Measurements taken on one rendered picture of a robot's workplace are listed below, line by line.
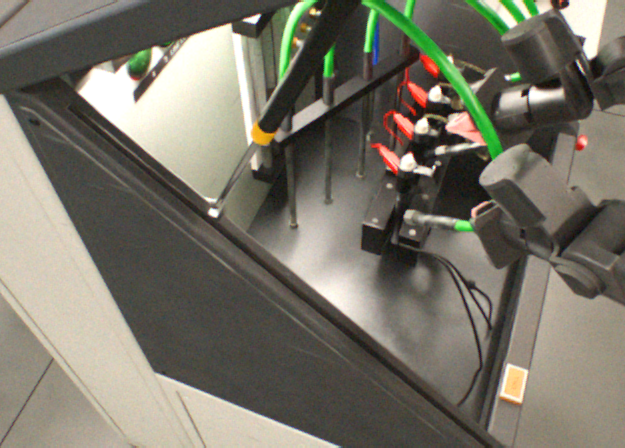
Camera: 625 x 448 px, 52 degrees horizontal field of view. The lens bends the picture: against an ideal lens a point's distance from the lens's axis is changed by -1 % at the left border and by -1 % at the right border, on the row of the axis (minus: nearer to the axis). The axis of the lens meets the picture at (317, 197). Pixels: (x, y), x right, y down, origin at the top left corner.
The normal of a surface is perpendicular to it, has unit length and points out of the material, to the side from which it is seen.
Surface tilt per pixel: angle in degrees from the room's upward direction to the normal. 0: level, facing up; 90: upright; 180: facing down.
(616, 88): 69
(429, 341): 0
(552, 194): 40
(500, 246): 45
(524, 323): 0
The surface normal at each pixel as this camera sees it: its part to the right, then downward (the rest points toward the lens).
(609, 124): -0.01, -0.61
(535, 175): 0.17, 0.02
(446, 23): -0.37, 0.74
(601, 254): -0.59, -0.67
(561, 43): -0.28, 0.49
